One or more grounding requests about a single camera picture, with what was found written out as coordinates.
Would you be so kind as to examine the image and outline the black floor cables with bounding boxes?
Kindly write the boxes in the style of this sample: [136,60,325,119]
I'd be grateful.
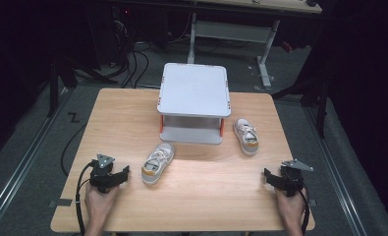
[114,40,150,89]

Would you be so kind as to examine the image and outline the black cable beside table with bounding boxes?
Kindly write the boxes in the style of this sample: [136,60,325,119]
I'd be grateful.
[60,121,88,178]

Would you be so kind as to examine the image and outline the white two-tier shoe rack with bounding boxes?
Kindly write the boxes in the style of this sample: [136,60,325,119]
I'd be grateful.
[156,62,232,147]

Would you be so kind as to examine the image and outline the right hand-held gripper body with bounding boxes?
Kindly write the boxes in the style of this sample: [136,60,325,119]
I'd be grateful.
[279,158,314,199]

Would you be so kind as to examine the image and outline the black metal stand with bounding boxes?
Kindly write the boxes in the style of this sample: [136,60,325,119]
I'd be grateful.
[46,53,80,119]
[270,73,331,140]

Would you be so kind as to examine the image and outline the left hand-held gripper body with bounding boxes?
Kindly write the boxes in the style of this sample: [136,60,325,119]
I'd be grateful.
[88,152,118,195]

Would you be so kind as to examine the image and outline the person's left hand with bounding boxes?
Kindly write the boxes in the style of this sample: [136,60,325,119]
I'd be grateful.
[84,181,120,227]

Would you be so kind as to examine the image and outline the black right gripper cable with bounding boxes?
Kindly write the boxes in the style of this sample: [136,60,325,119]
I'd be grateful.
[298,182,311,236]

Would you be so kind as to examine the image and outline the background desk with white legs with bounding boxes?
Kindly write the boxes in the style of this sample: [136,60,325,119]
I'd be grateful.
[186,0,323,90]

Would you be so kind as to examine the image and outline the metal floor rail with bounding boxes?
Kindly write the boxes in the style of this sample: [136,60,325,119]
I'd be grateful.
[303,103,368,236]
[0,88,72,230]

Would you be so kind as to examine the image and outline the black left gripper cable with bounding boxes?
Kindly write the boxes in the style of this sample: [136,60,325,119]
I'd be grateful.
[75,159,97,236]

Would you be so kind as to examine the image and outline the person's right hand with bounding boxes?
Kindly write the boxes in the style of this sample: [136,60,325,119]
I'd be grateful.
[274,185,309,228]

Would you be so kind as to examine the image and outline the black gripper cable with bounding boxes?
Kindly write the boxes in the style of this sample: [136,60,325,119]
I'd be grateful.
[75,159,97,236]
[298,182,311,236]

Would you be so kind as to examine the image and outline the white child's sneaker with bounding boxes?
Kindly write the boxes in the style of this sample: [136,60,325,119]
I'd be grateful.
[232,117,260,157]
[140,142,177,186]

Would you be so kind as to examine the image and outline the black computer tower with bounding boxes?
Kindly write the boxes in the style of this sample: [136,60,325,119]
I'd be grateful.
[110,5,135,65]

